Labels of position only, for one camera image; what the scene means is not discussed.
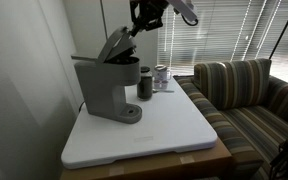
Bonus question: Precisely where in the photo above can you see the clear jar white lid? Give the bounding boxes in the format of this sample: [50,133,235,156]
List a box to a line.
[153,64,169,90]

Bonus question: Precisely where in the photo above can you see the black power cable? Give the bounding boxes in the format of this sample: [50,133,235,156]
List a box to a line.
[77,99,87,114]

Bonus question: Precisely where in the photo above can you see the striped sofa cushion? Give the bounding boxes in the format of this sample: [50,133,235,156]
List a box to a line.
[193,58,273,111]

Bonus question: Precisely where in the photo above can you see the white window blinds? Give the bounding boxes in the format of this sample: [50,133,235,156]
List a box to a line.
[157,0,288,86]

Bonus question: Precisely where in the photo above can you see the white plastic board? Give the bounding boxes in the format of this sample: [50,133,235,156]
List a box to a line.
[60,75,218,170]

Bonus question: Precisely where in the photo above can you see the black slanted pole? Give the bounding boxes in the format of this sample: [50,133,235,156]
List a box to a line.
[268,0,288,60]

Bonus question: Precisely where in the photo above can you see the dark glass jar black lid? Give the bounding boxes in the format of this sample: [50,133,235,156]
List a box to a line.
[136,66,154,101]

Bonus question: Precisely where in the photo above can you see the grey coffee maker body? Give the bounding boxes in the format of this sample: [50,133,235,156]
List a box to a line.
[71,54,143,125]

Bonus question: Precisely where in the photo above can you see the brown cardboard box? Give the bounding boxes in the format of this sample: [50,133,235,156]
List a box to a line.
[59,137,233,180]

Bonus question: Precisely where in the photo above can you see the metal spoon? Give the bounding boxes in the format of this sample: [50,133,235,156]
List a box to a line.
[152,88,175,94]

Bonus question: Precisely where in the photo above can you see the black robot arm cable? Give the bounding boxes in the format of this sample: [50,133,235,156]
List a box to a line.
[180,12,200,27]

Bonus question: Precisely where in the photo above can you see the striped sofa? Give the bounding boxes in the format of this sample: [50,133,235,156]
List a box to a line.
[173,74,288,180]

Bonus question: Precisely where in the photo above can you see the grey coffee maker lid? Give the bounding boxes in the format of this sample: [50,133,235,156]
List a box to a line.
[96,26,138,65]

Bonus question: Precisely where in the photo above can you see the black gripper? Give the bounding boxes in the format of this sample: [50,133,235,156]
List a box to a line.
[129,0,170,38]

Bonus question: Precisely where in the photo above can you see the thin grey vertical pole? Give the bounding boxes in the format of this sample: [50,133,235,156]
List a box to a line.
[99,0,109,39]

